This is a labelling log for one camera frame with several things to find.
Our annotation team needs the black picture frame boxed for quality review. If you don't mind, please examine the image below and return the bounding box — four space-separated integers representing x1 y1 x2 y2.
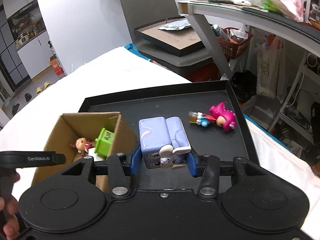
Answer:
133 16 204 57

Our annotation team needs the lavender block toy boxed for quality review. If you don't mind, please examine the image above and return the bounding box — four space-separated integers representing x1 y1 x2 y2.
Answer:
138 116 191 169

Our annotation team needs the orange cardboard box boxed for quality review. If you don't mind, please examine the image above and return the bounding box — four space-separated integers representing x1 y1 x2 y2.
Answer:
50 55 64 76

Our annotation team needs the white table cloth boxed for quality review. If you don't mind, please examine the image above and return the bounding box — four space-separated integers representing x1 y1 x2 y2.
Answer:
1 47 319 239

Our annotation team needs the grey metal desk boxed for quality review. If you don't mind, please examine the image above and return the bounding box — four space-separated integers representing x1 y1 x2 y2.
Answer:
177 1 319 79

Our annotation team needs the crumpled printed plastic bag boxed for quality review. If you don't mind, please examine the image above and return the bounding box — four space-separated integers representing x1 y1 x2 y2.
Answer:
157 18 191 31

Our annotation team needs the person left hand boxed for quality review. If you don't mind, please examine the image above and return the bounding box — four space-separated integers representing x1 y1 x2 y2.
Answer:
1 171 20 239

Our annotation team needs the brown cardboard box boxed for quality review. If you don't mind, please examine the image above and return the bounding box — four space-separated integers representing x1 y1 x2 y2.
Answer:
31 112 137 186

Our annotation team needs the white power adapter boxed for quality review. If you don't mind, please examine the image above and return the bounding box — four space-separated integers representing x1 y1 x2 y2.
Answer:
88 148 106 161

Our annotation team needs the red plastic basket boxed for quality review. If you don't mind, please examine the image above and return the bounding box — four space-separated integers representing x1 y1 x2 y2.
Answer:
217 27 253 60

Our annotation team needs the grey chair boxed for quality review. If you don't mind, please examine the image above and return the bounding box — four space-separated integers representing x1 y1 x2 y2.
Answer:
120 0 220 82

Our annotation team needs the brown haired girl figurine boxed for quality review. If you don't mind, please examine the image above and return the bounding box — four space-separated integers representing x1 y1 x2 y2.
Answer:
69 137 94 156

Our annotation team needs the pink haired doll figure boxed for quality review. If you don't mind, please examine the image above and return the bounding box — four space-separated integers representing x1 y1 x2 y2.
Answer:
188 102 236 132

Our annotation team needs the white kitchen cabinet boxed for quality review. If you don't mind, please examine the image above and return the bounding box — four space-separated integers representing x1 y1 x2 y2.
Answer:
17 31 52 79

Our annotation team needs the green hexagonal toy box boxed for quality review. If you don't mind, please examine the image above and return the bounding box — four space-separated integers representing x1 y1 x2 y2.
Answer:
95 127 114 158

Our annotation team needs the black slipper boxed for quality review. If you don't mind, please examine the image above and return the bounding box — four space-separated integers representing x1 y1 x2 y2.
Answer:
24 93 32 102
11 103 20 116

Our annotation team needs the black shallow tray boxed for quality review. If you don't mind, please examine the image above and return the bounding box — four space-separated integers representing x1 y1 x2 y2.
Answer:
79 81 259 163

